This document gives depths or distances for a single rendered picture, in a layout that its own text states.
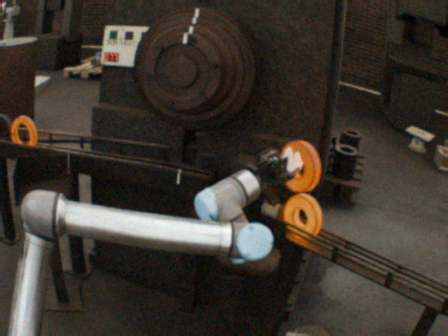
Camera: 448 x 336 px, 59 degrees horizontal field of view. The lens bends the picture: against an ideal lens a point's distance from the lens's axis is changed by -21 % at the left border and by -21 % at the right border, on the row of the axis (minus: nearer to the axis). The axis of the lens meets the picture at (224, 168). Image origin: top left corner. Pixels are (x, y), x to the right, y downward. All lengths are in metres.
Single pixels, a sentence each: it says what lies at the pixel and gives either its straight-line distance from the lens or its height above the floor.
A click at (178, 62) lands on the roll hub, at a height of 1.15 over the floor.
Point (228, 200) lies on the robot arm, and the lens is 1.30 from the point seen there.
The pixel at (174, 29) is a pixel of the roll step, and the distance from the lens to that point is 1.69.
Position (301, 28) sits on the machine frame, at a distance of 1.76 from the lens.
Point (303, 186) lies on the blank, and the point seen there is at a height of 0.86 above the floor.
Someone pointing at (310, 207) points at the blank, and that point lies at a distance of 1.59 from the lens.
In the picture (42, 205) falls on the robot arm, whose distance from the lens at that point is 1.15.
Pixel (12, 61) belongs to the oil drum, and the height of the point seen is 0.71.
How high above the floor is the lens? 1.47
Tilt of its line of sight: 23 degrees down
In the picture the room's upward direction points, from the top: 7 degrees clockwise
